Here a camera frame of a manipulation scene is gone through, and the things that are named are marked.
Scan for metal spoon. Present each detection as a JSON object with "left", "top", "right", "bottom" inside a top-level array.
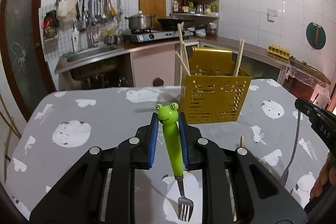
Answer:
[{"left": 280, "top": 111, "right": 301, "bottom": 186}]

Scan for wooden chopstick group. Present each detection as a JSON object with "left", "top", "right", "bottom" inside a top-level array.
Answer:
[
  {"left": 240, "top": 136, "right": 245, "bottom": 148},
  {"left": 233, "top": 39, "right": 243, "bottom": 77},
  {"left": 235, "top": 39, "right": 245, "bottom": 77}
]

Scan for green frog-handle fork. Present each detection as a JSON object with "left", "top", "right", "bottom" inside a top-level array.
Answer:
[{"left": 155, "top": 102, "right": 194, "bottom": 222}]

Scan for wooden chopstick pair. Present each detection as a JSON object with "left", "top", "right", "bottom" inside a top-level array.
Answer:
[
  {"left": 175, "top": 52, "right": 191, "bottom": 76},
  {"left": 177, "top": 23, "right": 190, "bottom": 75}
]

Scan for wooden chopstick diagonal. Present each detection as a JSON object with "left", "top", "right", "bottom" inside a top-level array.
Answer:
[{"left": 178, "top": 23, "right": 184, "bottom": 82}]

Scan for steel kitchen sink counter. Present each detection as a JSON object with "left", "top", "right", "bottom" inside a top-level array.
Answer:
[{"left": 54, "top": 44, "right": 127, "bottom": 75}]

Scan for person's right hand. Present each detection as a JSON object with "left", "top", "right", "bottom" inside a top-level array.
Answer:
[{"left": 309, "top": 152, "right": 336, "bottom": 201}]

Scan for grey patterned tablecloth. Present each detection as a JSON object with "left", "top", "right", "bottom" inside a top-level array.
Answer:
[{"left": 5, "top": 80, "right": 329, "bottom": 223}]

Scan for yellow egg tray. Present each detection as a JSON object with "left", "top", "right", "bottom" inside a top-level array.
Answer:
[{"left": 268, "top": 44, "right": 290, "bottom": 60}]

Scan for yellow perforated utensil holder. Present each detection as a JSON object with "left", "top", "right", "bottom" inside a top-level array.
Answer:
[{"left": 179, "top": 47, "right": 252, "bottom": 124}]

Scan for white soap bottle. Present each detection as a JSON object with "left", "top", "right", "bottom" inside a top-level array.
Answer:
[{"left": 72, "top": 27, "right": 80, "bottom": 52}]

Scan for steel gas stove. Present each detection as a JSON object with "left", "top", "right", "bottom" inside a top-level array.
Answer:
[{"left": 122, "top": 30, "right": 179, "bottom": 43}]

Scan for steel corner shelf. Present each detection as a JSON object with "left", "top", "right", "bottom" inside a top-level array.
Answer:
[{"left": 169, "top": 0, "right": 219, "bottom": 19}]

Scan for steel cooking pot with lid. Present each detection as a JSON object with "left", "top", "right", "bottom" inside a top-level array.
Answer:
[{"left": 125, "top": 10, "right": 156, "bottom": 31}]

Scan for dark wooden glass door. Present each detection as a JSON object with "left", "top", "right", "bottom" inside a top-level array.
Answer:
[{"left": 1, "top": 0, "right": 56, "bottom": 121}]

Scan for black wok pan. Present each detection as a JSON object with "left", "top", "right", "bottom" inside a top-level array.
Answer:
[{"left": 157, "top": 17, "right": 195, "bottom": 31}]

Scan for rectangular wooden cutting board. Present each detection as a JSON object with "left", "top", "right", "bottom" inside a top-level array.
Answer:
[{"left": 138, "top": 0, "right": 167, "bottom": 19}]

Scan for green round wall decoration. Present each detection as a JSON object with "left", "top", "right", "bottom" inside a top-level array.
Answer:
[{"left": 306, "top": 22, "right": 326, "bottom": 50}]

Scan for wooden sticks leaning on wall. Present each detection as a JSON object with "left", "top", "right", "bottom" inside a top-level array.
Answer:
[{"left": 0, "top": 94, "right": 22, "bottom": 139}]

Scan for white wall socket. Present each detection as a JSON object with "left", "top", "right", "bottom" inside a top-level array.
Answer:
[{"left": 266, "top": 9, "right": 277, "bottom": 23}]

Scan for wall utensil rack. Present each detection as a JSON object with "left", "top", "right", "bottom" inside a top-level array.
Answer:
[{"left": 55, "top": 0, "right": 124, "bottom": 30}]

